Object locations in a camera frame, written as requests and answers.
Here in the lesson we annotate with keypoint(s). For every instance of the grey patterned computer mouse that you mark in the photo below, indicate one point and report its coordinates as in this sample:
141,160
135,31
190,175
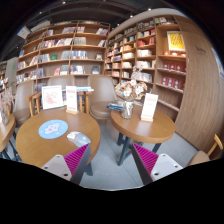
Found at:
78,138

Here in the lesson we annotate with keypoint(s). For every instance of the round wooden table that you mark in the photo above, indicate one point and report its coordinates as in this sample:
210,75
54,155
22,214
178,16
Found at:
160,130
37,151

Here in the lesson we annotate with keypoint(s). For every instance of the stack of books on table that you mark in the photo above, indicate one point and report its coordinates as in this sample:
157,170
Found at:
114,106

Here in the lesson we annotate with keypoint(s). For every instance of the white sign card right table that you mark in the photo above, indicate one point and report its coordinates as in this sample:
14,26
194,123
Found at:
149,107

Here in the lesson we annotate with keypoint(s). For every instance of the wooden table at left edge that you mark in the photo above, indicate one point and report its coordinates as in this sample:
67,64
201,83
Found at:
6,131

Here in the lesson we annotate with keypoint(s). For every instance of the beige upholstered chair centre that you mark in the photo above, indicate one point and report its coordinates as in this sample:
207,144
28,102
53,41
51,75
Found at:
101,97

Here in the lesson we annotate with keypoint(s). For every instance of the wooden chair at right edge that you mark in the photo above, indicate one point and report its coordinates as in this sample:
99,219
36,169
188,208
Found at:
211,150

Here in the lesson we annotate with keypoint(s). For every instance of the tall white menu card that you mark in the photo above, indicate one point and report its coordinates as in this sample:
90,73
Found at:
71,99

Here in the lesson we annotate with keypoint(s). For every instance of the white picture sign card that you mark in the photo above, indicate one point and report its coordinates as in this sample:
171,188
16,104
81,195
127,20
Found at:
52,97

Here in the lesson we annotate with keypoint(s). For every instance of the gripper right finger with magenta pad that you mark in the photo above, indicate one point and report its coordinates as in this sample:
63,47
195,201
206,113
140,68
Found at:
152,166

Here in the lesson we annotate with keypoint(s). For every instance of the round blue mouse pad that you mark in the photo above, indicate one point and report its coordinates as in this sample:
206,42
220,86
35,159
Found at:
53,129

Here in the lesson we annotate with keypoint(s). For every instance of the glass vase with dried flowers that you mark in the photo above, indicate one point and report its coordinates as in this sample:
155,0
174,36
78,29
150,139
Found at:
130,91

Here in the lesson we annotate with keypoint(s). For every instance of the large wooden bookshelf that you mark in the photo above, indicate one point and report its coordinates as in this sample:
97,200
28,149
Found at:
145,44
74,48

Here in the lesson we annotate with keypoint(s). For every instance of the wooden chair behind left table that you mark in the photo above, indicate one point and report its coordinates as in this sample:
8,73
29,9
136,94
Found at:
34,102

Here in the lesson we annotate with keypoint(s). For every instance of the round wooden table right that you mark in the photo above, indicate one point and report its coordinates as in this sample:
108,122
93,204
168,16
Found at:
160,130

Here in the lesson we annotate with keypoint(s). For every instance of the large wooden bookshelf right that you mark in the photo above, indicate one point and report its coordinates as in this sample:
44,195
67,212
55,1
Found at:
145,44

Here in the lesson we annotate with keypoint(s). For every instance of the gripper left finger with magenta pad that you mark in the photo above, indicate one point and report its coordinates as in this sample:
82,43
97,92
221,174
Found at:
71,166

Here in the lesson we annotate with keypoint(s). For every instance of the large wooden bookshelf left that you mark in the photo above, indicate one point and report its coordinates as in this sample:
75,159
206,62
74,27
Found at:
74,48

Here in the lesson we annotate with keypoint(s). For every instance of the yellow poster on shelf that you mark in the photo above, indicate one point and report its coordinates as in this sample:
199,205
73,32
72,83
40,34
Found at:
175,41

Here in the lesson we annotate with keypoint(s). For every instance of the beige upholstered chair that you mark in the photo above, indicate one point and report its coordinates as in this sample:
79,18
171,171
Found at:
22,102
101,97

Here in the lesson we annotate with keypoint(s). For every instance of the beige upholstered chair left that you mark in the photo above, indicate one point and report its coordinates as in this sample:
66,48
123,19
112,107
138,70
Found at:
22,102

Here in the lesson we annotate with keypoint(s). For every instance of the round wooden table left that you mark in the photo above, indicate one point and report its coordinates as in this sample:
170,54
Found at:
37,151

